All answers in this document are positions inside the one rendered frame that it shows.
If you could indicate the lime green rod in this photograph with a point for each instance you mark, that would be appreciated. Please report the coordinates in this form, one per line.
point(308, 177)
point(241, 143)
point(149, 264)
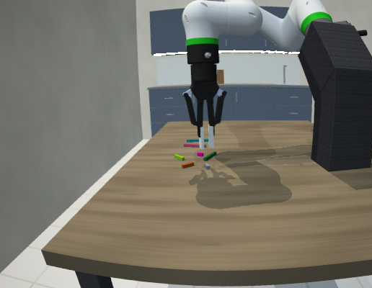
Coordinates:
point(179, 157)

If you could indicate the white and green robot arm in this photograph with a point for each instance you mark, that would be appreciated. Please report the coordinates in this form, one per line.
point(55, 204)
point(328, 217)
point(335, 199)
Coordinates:
point(205, 20)

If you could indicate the dark green rod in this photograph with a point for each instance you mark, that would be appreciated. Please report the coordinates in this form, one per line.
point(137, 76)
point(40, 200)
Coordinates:
point(209, 156)

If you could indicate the orange rod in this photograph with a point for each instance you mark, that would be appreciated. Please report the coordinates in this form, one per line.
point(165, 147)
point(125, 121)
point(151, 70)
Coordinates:
point(187, 165)

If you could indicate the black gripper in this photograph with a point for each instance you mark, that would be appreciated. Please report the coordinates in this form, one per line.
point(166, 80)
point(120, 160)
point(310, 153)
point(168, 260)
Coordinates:
point(203, 88)

